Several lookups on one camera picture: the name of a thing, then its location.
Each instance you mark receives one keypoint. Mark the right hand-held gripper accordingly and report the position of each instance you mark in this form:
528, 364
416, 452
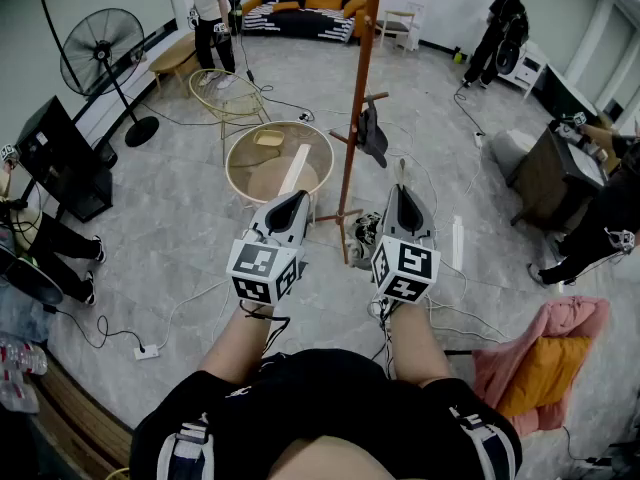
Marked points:
415, 263

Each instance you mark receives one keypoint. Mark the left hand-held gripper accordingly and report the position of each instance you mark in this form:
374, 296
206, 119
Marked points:
260, 263

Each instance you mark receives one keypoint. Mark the brown wooden coat rack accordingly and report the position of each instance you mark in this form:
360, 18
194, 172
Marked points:
363, 68

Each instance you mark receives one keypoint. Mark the person's right forearm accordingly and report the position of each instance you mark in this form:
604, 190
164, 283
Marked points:
417, 348

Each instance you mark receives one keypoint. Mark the person's left forearm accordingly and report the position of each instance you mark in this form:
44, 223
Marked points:
235, 343

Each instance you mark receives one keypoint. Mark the round glass gold-rimmed table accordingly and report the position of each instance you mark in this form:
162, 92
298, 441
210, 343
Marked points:
265, 183

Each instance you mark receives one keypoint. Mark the pale wooden plank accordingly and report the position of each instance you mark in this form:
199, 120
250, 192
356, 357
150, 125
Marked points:
295, 170

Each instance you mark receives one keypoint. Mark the white flat strip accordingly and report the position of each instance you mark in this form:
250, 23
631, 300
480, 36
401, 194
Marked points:
457, 243

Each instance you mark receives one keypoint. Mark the yellow tray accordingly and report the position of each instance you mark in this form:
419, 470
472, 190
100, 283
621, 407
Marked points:
268, 139

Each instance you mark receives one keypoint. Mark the black cap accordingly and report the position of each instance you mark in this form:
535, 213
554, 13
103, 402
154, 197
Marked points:
372, 135

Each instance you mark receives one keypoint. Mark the white power strip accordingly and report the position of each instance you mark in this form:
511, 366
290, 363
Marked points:
478, 140
146, 352
305, 116

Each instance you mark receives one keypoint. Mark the dark wooden cabinet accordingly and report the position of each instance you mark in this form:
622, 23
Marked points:
540, 178

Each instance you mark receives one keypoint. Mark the green bottle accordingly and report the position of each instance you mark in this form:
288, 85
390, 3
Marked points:
457, 57

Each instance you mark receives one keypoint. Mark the person's black t-shirt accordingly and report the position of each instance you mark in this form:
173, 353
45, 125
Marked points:
325, 393

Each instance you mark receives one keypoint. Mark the pink quilt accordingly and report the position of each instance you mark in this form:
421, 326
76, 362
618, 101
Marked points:
565, 315

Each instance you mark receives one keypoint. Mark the white cabinet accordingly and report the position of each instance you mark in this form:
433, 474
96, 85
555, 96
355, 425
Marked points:
530, 70

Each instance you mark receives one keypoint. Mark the white chair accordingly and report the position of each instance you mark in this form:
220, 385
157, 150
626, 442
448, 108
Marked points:
395, 26

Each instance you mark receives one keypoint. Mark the black white striped blanket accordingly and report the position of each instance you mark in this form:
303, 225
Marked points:
300, 24

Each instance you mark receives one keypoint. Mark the orange sofa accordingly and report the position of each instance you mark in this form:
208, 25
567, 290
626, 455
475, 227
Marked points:
361, 27

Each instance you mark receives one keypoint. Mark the low wooden table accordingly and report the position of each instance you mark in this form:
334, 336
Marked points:
175, 55

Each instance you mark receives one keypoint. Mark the black television on stand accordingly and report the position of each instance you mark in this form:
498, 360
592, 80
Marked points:
55, 153

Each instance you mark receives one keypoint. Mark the black standing fan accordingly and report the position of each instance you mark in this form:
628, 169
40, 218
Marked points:
101, 50

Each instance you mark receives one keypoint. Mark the wooden slatted platform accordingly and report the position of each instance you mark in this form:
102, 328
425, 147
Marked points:
75, 418

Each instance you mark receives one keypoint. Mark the pack of water bottles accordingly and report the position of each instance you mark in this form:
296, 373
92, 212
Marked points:
20, 363

